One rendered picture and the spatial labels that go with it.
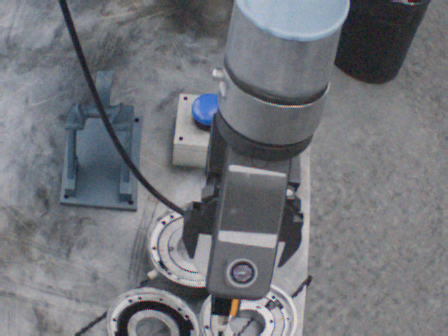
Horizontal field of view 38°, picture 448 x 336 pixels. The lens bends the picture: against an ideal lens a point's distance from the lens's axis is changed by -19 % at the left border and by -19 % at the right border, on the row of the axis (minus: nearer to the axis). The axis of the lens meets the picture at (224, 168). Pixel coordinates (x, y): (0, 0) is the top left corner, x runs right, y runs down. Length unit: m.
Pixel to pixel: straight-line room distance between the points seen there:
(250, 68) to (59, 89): 0.53
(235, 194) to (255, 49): 0.12
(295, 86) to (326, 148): 1.45
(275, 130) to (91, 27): 0.58
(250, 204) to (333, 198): 1.32
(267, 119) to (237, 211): 0.07
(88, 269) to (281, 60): 0.44
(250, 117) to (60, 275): 0.40
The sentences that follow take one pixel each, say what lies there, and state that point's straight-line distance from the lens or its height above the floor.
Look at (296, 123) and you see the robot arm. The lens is 0.52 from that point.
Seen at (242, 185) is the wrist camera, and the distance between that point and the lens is 0.55.
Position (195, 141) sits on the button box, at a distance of 0.88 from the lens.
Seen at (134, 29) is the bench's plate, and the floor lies 0.80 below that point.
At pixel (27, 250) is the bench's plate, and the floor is 0.80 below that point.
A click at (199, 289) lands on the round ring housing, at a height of 0.83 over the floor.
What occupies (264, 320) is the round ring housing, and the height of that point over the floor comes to 0.82.
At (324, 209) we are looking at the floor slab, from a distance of 1.85.
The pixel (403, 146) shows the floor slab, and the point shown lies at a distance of 2.02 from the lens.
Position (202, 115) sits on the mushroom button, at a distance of 0.86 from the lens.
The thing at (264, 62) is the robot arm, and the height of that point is 1.21.
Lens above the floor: 1.57
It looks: 58 degrees down
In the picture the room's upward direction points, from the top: 11 degrees clockwise
